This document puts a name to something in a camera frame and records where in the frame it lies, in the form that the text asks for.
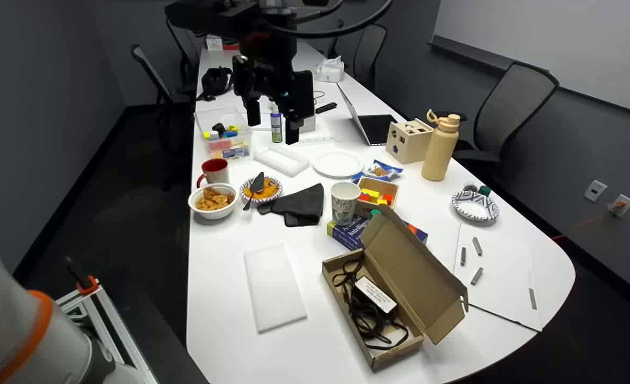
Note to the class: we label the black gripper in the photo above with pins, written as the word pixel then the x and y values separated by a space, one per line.
pixel 279 82

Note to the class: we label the long white foam tray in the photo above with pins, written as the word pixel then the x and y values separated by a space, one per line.
pixel 281 162

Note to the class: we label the box of coloured blocks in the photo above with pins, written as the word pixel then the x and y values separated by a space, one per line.
pixel 378 192

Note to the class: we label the blue cardboard box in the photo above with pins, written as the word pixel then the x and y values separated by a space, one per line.
pixel 349 231

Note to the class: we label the brown cardboard box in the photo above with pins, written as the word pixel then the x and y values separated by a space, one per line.
pixel 400 281

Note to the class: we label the small spray bottle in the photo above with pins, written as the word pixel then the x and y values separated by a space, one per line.
pixel 277 130

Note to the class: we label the blue toy cylinder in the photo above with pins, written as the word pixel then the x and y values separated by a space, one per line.
pixel 227 133

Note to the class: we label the black toy piece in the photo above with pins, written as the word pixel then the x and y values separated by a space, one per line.
pixel 219 130

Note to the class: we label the black marker pen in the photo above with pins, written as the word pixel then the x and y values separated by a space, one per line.
pixel 325 108

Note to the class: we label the clear plastic toy bin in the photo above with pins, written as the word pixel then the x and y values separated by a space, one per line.
pixel 220 146

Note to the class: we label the yellow toy block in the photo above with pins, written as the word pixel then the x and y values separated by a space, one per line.
pixel 207 136

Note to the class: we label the black bag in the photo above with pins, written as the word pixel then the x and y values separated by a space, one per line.
pixel 217 84

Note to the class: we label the metal spoon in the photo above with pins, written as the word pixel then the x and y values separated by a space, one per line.
pixel 255 186

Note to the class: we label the red mug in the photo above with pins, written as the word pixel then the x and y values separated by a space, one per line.
pixel 217 171

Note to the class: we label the white plastic bag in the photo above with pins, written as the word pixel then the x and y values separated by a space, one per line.
pixel 330 70

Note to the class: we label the white paper plate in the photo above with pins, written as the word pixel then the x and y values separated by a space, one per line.
pixel 336 166

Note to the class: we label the black cloth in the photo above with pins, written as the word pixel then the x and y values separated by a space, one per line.
pixel 296 206

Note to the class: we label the pretzel snacks pile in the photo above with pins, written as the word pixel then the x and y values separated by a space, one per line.
pixel 212 198

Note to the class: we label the grey laptop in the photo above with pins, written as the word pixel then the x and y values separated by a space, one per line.
pixel 374 130

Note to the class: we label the white bowl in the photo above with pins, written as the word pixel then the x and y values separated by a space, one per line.
pixel 212 207

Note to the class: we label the patterned paper cup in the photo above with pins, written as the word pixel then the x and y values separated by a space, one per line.
pixel 345 203

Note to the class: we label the black office chair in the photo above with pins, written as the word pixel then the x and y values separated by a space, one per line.
pixel 184 51
pixel 155 76

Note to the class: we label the grey mesh office chair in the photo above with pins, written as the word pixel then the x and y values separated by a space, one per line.
pixel 370 54
pixel 510 108

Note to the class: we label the blue snack packet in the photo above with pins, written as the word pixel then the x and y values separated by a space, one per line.
pixel 383 171

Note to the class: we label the wooden shape sorter cube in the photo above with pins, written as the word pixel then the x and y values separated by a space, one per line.
pixel 409 142

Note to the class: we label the tan water bottle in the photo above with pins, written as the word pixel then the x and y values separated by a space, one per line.
pixel 441 153

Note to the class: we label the white power adapter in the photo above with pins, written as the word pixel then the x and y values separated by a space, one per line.
pixel 374 296

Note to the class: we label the white and orange stand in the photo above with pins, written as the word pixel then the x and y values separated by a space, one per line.
pixel 104 322

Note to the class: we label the wall whiteboard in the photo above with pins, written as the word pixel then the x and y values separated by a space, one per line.
pixel 557 44

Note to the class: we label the white wall outlet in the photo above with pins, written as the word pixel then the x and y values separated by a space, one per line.
pixel 620 206
pixel 597 191

